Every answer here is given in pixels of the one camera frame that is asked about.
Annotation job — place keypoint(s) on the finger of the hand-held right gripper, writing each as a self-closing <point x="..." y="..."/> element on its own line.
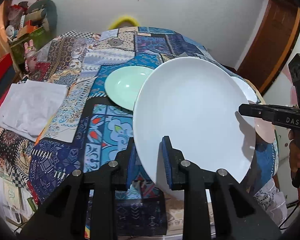
<point x="255" y="112"/>

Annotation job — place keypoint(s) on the pile of small packets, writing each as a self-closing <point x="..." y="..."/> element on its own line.
<point x="10" y="195"/>

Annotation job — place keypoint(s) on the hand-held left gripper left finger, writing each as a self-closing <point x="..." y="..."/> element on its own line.
<point x="131" y="166"/>

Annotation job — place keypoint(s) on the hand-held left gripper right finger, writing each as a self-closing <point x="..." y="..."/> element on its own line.
<point x="166" y="165"/>

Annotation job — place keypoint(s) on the patchwork printed blanket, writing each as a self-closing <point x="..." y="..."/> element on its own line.
<point x="102" y="130"/>

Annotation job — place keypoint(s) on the green plate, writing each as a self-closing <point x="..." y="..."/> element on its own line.
<point x="122" y="85"/>

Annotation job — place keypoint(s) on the pink rabbit toy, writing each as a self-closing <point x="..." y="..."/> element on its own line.
<point x="30" y="55"/>

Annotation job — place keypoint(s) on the white plate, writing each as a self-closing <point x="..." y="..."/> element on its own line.
<point x="190" y="105"/>

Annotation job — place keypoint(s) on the white floral sheet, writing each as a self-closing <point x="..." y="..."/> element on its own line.
<point x="270" y="200"/>

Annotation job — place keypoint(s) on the yellow rounded object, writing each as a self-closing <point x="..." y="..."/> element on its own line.
<point x="125" y="19"/>

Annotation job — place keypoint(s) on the green box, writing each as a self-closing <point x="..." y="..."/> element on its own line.
<point x="30" y="37"/>

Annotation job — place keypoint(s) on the red box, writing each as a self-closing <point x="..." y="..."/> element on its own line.
<point x="0" y="70"/>

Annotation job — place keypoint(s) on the person's right hand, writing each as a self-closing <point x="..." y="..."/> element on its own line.
<point x="295" y="155"/>

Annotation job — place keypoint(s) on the white cloth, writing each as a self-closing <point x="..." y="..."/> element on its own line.
<point x="30" y="107"/>

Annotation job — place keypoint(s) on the wooden door frame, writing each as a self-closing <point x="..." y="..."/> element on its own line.
<point x="272" y="42"/>

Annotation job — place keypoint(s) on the grey-green plush toy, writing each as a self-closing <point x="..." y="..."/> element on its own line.
<point x="46" y="12"/>

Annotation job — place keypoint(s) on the white bowl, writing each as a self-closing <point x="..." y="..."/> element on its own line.
<point x="247" y="90"/>

